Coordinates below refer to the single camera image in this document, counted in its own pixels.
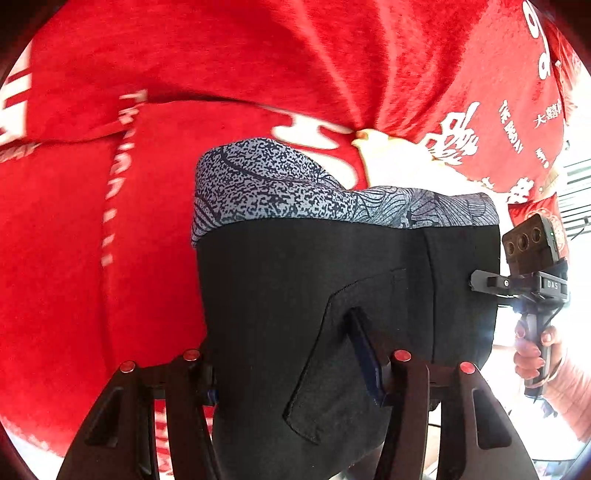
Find red printed blanket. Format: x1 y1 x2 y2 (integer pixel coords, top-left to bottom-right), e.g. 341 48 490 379
0 0 580 462

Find person's right hand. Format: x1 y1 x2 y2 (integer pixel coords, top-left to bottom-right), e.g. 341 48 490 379
513 320 570 385

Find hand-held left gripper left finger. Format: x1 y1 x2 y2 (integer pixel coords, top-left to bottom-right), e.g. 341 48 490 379
58 349 221 480

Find dark pants with patterned waistband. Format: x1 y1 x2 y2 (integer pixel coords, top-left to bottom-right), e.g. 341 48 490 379
191 137 504 480

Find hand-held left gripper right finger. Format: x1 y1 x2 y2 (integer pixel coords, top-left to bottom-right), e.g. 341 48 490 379
346 309 539 480

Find person's right forearm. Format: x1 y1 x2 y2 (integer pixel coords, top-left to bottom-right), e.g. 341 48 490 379
539 354 591 446

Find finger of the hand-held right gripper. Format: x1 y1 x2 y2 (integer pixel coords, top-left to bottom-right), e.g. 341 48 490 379
469 270 514 297

